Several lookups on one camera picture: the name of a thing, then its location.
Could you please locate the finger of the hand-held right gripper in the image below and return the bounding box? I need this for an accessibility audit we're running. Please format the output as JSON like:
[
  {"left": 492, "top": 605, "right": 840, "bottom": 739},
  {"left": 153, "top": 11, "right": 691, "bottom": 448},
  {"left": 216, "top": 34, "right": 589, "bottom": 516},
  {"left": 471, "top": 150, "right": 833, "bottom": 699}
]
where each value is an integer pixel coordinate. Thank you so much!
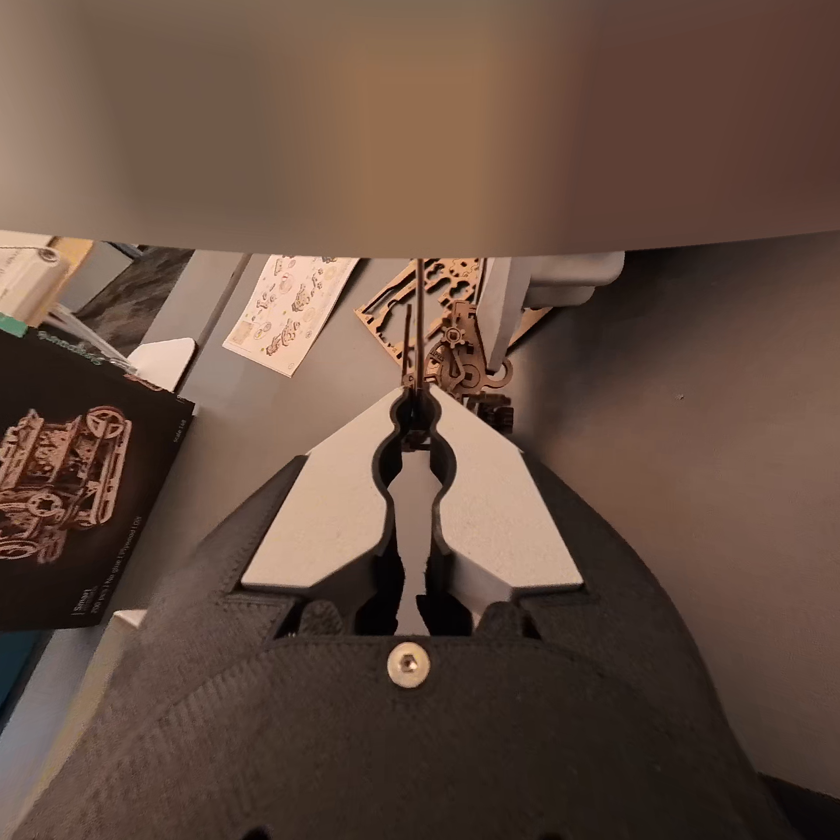
[{"left": 482, "top": 257, "right": 534, "bottom": 372}]

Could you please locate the black model kit box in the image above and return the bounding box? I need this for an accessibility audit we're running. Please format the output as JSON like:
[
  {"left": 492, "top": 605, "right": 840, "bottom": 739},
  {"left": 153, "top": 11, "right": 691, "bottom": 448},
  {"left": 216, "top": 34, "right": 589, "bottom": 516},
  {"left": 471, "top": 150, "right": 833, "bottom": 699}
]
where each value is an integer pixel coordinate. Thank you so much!
[{"left": 0, "top": 328, "right": 196, "bottom": 633}]

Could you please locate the wooden parts sheet with ovals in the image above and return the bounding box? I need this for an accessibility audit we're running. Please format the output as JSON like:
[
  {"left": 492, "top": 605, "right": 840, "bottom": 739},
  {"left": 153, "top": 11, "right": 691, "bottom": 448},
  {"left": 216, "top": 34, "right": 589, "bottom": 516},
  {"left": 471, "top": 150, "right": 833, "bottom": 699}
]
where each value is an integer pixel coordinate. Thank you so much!
[{"left": 354, "top": 258, "right": 553, "bottom": 368}]

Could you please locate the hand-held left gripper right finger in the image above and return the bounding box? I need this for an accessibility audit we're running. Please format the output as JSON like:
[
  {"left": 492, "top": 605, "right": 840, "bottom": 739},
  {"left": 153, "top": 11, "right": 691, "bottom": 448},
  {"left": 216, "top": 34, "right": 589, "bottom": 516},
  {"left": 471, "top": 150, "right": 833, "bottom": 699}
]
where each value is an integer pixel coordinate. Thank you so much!
[{"left": 419, "top": 385, "right": 585, "bottom": 635}]

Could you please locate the illustrated instruction booklet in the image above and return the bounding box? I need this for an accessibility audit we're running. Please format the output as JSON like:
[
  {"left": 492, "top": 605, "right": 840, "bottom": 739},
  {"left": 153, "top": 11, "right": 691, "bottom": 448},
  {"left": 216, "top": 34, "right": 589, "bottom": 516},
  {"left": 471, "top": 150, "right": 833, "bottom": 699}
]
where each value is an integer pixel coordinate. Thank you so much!
[{"left": 223, "top": 256, "right": 361, "bottom": 378}]

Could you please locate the wooden gear model assembly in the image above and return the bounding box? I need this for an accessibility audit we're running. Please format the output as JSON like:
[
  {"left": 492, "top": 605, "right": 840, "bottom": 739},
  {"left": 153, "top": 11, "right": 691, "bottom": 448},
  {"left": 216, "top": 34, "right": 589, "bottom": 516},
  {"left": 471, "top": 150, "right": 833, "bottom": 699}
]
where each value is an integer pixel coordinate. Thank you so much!
[{"left": 399, "top": 258, "right": 516, "bottom": 454}]

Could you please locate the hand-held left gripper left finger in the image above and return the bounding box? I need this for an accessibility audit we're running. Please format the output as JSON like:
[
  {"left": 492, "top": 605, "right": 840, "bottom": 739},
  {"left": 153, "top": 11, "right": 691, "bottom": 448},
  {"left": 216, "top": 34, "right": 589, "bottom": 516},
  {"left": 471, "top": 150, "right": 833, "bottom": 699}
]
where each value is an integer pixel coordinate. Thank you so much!
[{"left": 241, "top": 387, "right": 413, "bottom": 635}]

